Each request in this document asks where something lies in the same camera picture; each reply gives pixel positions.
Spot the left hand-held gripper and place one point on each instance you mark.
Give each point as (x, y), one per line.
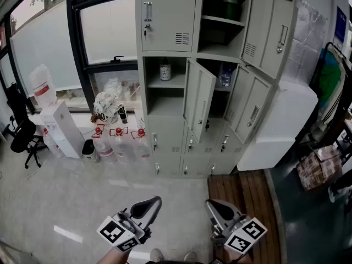
(115, 231)

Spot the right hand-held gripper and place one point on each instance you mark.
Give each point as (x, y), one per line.
(244, 235)

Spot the grey metal locker cabinet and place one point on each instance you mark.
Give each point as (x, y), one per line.
(165, 15)

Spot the person's left forearm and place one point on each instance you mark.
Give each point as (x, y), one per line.
(112, 257)

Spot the person's right forearm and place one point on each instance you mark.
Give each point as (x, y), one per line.
(239, 258)

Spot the brown wooden slat platform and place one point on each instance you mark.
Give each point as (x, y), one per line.
(247, 191)

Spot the person's left white shoe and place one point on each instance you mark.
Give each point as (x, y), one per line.
(156, 256)

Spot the person's white shoe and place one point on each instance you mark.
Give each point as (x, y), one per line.
(190, 256)
(156, 256)

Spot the person's right white shoe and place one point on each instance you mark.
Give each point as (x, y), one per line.
(190, 256)

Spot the large clear bottle red cap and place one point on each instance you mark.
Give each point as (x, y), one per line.
(141, 147)
(103, 147)
(121, 147)

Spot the person's dark grey shirt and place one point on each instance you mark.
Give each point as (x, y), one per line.
(176, 262)

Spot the small white black bin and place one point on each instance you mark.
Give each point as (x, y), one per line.
(89, 150)

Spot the clear plastic cup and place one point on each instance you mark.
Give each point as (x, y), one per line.
(140, 124)

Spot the black thermos bottle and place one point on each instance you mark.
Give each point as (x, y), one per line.
(123, 115)

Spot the white chest appliance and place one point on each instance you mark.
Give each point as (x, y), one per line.
(275, 125)

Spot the brown plush charm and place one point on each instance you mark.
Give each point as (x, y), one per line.
(94, 118)

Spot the patterned cardboard box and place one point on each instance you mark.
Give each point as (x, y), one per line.
(319, 166)

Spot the white dotted cloth bag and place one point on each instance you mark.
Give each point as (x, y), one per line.
(105, 103)

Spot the white water dispenser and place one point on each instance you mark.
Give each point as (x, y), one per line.
(63, 128)

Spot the clear water bottle blue label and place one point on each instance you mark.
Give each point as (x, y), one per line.
(226, 77)

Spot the white labelled jar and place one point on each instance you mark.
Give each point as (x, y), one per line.
(165, 71)

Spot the black office chair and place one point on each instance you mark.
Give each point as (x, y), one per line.
(22, 136)

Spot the clear water jug red label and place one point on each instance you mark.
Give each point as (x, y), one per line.
(42, 87)

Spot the green garment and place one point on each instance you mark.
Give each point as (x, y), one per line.
(330, 78)

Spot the black key with fob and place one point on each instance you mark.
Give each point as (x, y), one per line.
(145, 33)

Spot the beige striped garment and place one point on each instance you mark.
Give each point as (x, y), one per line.
(343, 81)

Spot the silver foil sheet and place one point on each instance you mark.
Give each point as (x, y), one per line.
(308, 37)

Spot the green lidded jar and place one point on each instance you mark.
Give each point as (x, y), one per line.
(230, 8)

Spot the black window frame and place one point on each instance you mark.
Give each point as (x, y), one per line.
(74, 37)

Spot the blue wall poster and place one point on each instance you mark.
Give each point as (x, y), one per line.
(340, 26)

